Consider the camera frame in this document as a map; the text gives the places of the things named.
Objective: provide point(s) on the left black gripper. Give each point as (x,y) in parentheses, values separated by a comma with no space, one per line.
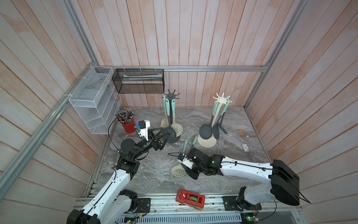
(156,145)

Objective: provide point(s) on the cream skimmer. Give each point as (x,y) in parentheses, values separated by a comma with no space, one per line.
(164,122)
(176,126)
(178,170)

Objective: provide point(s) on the grey solid spoon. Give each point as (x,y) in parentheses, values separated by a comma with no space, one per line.
(169,131)

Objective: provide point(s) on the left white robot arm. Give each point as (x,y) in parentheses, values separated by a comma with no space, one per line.
(114,200)

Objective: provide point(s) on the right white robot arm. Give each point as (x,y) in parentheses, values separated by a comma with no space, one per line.
(276,180)

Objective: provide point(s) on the cream utensil rack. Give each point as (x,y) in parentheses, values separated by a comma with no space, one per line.
(212,141)

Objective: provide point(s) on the dark grey utensil rack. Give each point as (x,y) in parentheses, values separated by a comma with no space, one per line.
(170,96)

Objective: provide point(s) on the red pencil cup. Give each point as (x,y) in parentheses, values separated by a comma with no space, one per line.
(125,117)

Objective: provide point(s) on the red tape dispenser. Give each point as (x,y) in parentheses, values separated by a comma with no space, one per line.
(191,199)

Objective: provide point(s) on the small white label tag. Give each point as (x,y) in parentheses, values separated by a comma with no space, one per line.
(245,147)

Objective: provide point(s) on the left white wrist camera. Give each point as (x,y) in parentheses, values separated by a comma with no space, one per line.
(142,128)

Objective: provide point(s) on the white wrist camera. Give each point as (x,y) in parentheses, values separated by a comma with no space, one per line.
(142,128)
(186,162)

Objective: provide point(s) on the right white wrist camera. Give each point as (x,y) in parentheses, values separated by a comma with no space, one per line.
(186,162)

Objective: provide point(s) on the black mesh wall basket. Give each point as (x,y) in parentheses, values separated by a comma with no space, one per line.
(142,81)

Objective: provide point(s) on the white wire mesh shelf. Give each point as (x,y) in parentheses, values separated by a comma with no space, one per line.
(96,100)

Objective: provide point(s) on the aluminium frame rail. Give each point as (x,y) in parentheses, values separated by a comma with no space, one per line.
(214,68)

